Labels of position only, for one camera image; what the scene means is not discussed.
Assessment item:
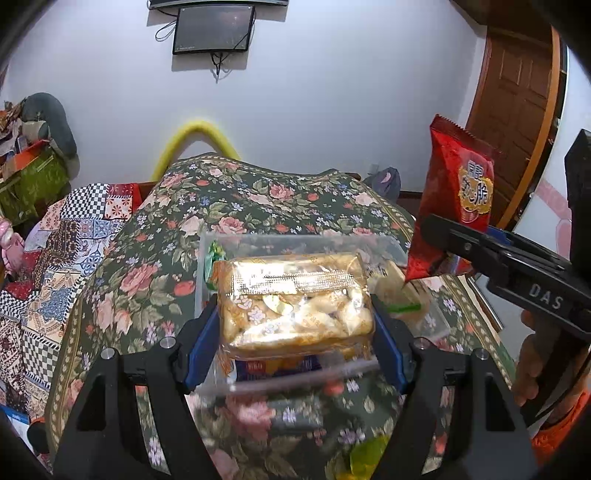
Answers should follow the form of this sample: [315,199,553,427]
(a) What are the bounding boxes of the person's right forearm orange sleeve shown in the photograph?
[530,376,591,464]

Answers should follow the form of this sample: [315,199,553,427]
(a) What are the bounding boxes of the white blue cardboard box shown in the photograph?
[0,405,34,445]

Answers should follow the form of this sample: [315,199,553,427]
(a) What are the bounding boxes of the pile of patterned clothes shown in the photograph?
[0,98,29,154]

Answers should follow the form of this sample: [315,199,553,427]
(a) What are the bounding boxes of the yellow green snack packet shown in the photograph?
[341,436,392,480]

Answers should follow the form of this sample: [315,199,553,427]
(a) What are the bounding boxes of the black wall television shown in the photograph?
[148,0,290,8]

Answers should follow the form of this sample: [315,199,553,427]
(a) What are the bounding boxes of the clear rice cracker pack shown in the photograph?
[211,251,376,361]

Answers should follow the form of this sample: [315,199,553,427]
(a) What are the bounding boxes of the grey plush pillow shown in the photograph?
[21,92,79,158]

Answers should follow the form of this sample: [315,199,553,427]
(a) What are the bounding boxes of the blue chip bag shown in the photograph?
[235,354,325,381]

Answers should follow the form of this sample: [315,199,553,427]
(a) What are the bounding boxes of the small black wall monitor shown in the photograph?
[172,5,257,56]

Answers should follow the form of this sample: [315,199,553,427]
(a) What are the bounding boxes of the pink heart stickers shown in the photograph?
[536,179,574,260]

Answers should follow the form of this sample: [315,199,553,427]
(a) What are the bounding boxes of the person's right hand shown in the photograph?
[512,309,549,408]

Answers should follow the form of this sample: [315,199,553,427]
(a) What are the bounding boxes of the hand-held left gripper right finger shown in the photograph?
[370,294,539,480]

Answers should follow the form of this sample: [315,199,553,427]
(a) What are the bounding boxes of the patchwork quilt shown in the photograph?
[0,183,154,418]

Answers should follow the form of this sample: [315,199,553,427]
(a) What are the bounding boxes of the grey pink backpack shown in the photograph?
[364,167,402,205]

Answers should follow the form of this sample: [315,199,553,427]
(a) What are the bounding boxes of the white wardrobe sliding door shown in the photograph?
[512,46,591,287]

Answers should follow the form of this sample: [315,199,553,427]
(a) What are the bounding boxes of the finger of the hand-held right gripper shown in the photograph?
[418,213,509,283]
[487,226,519,248]

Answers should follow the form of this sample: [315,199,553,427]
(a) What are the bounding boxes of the green patterned bag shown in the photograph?
[0,154,71,223]

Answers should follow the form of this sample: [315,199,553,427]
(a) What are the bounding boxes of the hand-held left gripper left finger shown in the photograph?
[53,302,221,480]

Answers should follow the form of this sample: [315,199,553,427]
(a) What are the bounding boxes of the beige cake pack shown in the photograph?
[375,261,433,320]

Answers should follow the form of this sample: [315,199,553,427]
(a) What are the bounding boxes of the clear plastic container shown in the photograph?
[196,231,451,398]

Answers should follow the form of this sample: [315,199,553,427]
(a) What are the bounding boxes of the yellow foam tube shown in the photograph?
[151,120,242,184]

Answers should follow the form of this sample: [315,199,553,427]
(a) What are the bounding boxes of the black monitor cable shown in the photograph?
[210,52,232,84]

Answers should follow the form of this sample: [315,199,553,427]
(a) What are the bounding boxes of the brown wooden door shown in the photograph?
[463,34,556,224]

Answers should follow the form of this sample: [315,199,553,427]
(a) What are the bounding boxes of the pink plush toy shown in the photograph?
[0,219,25,274]

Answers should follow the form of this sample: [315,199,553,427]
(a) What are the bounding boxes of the green white snack packet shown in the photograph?
[205,241,228,291]

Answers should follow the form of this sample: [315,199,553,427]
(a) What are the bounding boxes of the orange cardboard box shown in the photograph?
[8,138,55,172]

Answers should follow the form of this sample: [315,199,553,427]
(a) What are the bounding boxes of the red snack bag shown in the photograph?
[405,114,502,284]

